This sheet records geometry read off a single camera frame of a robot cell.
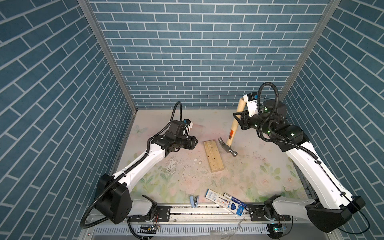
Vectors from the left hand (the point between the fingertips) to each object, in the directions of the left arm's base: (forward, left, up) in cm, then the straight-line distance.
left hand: (198, 141), depth 81 cm
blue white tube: (-25, -20, -16) cm, 36 cm away
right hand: (+2, -18, +20) cm, 27 cm away
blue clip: (-26, +2, -17) cm, 31 cm away
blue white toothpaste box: (-25, -13, -16) cm, 33 cm away
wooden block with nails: (-1, -10, -14) cm, 17 cm away
